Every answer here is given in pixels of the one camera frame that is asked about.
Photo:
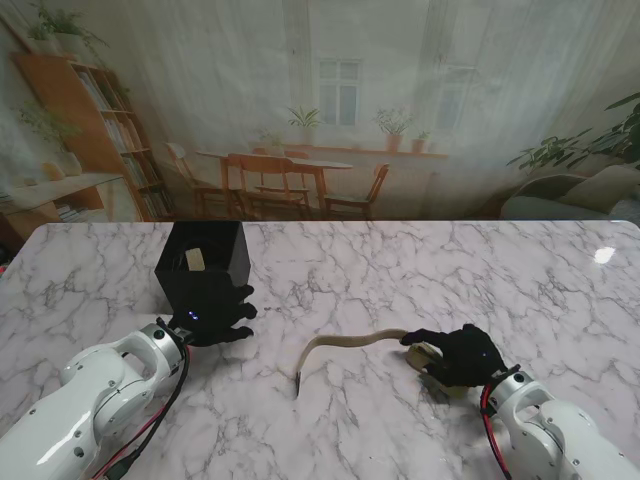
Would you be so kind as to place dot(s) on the black belt storage box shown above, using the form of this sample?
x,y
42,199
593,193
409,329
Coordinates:
x,y
200,270

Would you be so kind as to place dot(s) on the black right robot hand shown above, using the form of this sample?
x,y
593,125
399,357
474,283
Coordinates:
x,y
465,357

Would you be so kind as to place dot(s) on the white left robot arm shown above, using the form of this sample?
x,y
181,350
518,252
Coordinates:
x,y
85,405

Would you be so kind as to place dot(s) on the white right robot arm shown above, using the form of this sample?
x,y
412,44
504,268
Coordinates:
x,y
555,430

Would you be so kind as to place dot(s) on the printed room scene backdrop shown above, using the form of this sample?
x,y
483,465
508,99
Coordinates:
x,y
320,100

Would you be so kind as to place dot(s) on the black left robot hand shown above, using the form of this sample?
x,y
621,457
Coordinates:
x,y
215,315

